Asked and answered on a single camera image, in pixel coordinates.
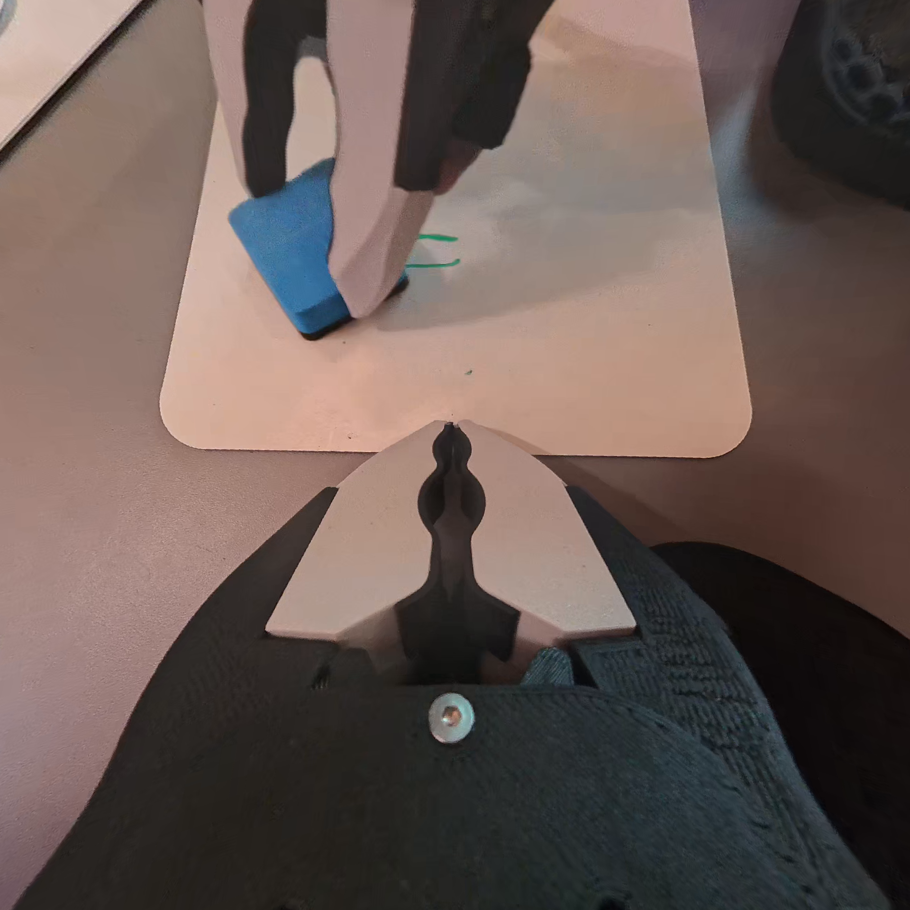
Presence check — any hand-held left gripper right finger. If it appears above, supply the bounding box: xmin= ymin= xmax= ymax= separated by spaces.
xmin=453 ymin=423 xmax=637 ymax=662

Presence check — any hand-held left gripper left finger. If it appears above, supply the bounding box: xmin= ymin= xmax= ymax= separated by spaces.
xmin=268 ymin=423 xmax=453 ymax=662

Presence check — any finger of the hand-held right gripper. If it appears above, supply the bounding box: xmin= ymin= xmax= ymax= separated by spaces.
xmin=328 ymin=0 xmax=558 ymax=319
xmin=204 ymin=0 xmax=342 ymax=200

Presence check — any blue whiteboard eraser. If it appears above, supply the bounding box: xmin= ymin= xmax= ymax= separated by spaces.
xmin=229 ymin=157 xmax=410 ymax=342

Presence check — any white whiteboard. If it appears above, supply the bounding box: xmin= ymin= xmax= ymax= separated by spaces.
xmin=160 ymin=0 xmax=753 ymax=459

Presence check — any white table sign stand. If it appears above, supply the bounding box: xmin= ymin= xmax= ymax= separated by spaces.
xmin=0 ymin=0 xmax=143 ymax=150

